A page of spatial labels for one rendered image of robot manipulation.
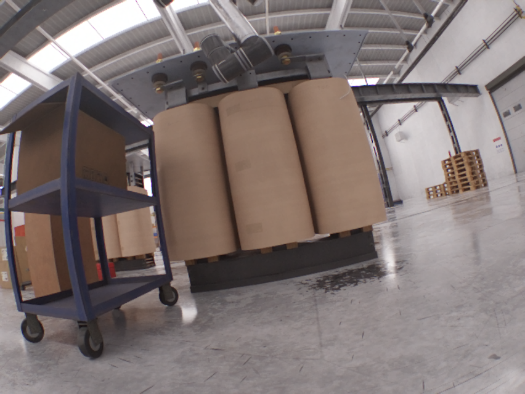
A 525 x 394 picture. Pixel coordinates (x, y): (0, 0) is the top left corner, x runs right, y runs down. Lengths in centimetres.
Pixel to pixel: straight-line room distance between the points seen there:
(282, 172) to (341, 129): 41
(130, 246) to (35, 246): 202
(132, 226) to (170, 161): 216
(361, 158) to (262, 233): 66
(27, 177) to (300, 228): 122
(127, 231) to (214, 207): 229
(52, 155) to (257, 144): 96
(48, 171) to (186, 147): 78
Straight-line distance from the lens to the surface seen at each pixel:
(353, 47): 183
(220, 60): 116
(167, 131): 146
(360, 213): 130
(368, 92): 1148
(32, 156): 102
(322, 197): 130
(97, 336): 83
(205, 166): 133
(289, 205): 123
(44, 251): 156
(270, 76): 159
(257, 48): 113
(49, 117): 100
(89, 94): 100
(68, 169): 79
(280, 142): 130
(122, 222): 349
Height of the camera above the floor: 31
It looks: 7 degrees up
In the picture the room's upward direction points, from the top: 11 degrees counter-clockwise
